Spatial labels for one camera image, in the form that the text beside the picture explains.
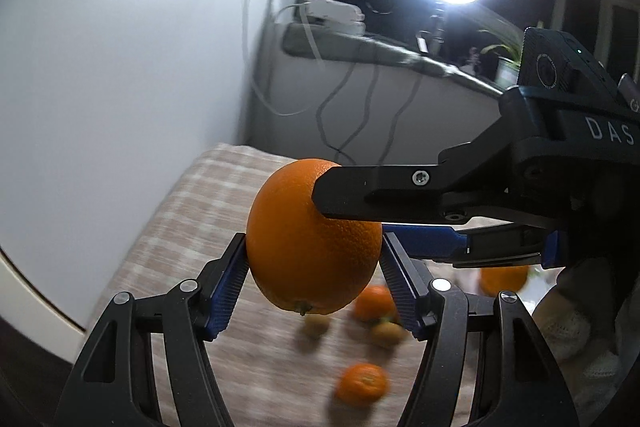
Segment black cable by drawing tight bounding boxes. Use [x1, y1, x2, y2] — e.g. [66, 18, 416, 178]
[379, 73, 426, 164]
[316, 59, 358, 165]
[339, 66, 378, 155]

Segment ring light stand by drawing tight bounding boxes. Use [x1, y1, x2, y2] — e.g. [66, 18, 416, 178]
[416, 4, 449, 56]

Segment person's right hand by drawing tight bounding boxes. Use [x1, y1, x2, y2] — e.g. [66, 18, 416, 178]
[531, 257, 626, 427]

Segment small tangerine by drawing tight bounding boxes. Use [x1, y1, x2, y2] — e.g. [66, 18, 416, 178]
[354, 285, 401, 323]
[336, 363, 390, 403]

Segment green grape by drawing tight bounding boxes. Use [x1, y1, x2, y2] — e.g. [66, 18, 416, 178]
[301, 314, 331, 340]
[371, 319, 405, 348]

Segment white board panel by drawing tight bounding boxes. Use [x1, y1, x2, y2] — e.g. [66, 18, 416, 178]
[0, 0, 282, 334]

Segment oval orange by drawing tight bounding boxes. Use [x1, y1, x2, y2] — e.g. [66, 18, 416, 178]
[245, 158, 384, 316]

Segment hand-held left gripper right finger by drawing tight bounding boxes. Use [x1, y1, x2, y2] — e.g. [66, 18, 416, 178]
[381, 232, 581, 427]

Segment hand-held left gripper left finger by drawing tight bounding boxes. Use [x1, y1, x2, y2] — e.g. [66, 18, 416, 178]
[52, 232, 251, 427]

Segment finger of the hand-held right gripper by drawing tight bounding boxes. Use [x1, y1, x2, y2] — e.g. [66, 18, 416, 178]
[385, 224, 566, 270]
[312, 132, 516, 225]

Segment checked tablecloth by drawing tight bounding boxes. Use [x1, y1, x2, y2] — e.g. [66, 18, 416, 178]
[95, 142, 561, 427]

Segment potted plant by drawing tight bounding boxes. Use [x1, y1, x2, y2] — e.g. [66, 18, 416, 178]
[477, 27, 523, 88]

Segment round orange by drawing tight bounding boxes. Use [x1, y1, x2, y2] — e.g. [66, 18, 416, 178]
[480, 264, 530, 298]

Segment white cable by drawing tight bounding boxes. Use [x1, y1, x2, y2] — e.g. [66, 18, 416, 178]
[244, 2, 331, 118]

